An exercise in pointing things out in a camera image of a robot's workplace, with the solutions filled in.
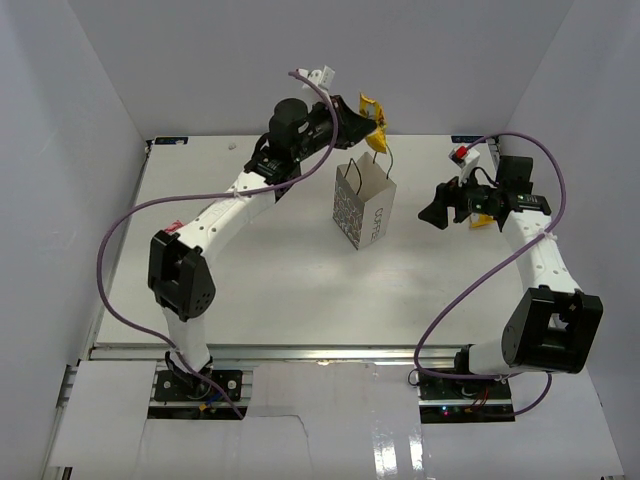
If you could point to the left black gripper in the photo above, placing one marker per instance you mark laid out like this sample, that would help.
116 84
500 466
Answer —
351 128

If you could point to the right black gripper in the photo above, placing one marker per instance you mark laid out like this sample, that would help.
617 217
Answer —
453 193

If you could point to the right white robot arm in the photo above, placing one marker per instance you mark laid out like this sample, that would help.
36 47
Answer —
554 325

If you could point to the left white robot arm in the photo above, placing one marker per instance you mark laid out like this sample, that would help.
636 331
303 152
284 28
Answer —
179 273

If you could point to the paper coffee bag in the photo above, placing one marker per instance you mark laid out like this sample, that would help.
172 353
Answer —
363 199

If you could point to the small yellow snack packet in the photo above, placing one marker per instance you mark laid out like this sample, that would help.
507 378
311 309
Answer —
480 220

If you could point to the right blue table label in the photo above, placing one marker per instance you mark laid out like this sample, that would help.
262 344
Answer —
467 139

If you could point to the blue table label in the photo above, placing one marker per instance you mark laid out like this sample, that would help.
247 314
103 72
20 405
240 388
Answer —
167 140
467 139

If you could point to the left blue table label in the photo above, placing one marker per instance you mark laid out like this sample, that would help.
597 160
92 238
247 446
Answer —
167 140

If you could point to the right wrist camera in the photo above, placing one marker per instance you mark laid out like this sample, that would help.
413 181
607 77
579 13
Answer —
466 159

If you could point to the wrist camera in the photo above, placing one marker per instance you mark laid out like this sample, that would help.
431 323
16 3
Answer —
466 159
322 78

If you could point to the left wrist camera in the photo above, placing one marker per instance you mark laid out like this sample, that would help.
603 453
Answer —
322 78

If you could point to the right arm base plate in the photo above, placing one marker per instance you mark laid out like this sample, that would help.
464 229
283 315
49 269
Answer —
448 401

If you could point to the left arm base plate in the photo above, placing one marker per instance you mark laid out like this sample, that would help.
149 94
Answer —
170 388

